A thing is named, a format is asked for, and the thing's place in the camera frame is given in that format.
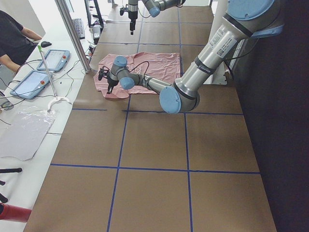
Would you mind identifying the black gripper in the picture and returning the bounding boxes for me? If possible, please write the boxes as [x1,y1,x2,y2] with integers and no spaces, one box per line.
[107,71,118,94]
[128,11,137,35]

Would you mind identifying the blue teach pendant near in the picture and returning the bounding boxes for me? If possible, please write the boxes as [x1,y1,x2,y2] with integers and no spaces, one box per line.
[10,70,50,100]

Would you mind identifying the reacher grabber stick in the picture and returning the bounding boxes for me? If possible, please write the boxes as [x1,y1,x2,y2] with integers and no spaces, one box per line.
[38,45,72,112]

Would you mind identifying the blue teach pendant far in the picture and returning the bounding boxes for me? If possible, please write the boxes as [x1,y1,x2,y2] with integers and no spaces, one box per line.
[42,49,70,72]

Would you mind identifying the aluminium frame post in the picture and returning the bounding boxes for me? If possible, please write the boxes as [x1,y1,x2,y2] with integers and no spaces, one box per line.
[55,0,91,73]

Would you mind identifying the black camera tripod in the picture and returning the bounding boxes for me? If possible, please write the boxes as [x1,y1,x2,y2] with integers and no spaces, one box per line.
[0,167,23,203]

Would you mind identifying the red fire extinguisher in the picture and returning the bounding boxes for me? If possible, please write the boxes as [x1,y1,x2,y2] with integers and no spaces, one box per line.
[0,203,32,223]

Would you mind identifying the pink Snoopy t-shirt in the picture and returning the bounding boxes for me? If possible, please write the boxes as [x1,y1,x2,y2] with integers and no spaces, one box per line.
[93,52,181,99]

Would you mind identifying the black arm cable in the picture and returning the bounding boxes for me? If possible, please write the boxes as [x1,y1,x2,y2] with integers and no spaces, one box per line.
[127,60,150,84]

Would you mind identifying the black computer mouse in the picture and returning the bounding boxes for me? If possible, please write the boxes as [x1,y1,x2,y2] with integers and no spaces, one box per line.
[41,41,52,48]

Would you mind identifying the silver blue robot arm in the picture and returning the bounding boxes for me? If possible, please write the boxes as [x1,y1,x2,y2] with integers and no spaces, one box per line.
[106,0,285,114]
[123,0,186,35]

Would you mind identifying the black keyboard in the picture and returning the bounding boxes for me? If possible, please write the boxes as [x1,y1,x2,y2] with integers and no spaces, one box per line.
[72,18,85,39]

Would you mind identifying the blue teach pendant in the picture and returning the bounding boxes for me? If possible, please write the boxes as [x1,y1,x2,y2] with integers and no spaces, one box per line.
[42,49,70,72]
[10,70,50,100]

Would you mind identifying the clear plastic bag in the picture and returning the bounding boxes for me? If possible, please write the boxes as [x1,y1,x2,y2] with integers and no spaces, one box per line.
[0,106,57,161]

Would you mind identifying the person in black shirt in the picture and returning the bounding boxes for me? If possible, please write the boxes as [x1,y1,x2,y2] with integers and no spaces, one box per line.
[0,11,42,73]

